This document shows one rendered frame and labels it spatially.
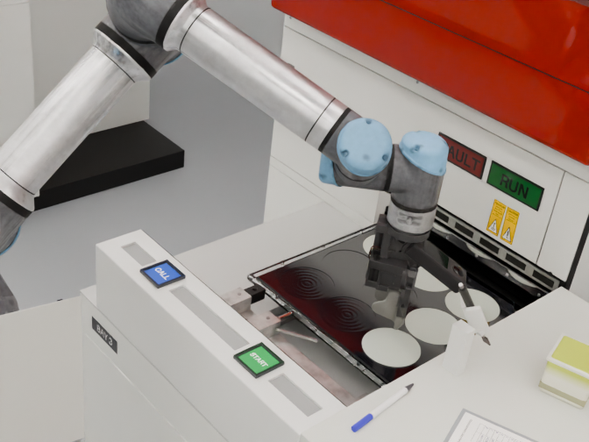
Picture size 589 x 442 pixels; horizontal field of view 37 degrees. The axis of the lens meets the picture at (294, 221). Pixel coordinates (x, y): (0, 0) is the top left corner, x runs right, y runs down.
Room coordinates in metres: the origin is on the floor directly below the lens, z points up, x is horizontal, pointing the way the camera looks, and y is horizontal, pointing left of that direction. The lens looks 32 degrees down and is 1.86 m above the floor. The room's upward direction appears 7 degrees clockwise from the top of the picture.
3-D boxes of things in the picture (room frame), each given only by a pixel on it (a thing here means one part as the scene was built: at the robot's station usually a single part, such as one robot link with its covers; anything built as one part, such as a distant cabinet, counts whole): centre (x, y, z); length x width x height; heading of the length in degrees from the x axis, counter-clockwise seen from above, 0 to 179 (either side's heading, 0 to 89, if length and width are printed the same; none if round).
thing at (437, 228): (1.48, -0.33, 0.89); 0.44 x 0.02 x 0.10; 45
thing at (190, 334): (1.12, 0.12, 0.89); 0.55 x 0.09 x 0.14; 45
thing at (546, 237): (1.62, -0.21, 1.02); 0.81 x 0.03 x 0.40; 45
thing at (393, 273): (1.23, -0.18, 1.05); 0.09 x 0.08 x 0.12; 80
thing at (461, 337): (1.07, -0.28, 1.03); 0.06 x 0.04 x 0.13; 135
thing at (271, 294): (1.20, -0.06, 0.90); 0.38 x 0.01 x 0.01; 45
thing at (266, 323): (1.18, 0.04, 0.89); 0.08 x 0.03 x 0.03; 135
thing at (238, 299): (1.24, 0.10, 0.89); 0.08 x 0.03 x 0.03; 135
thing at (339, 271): (1.32, -0.19, 0.90); 0.34 x 0.34 x 0.01; 45
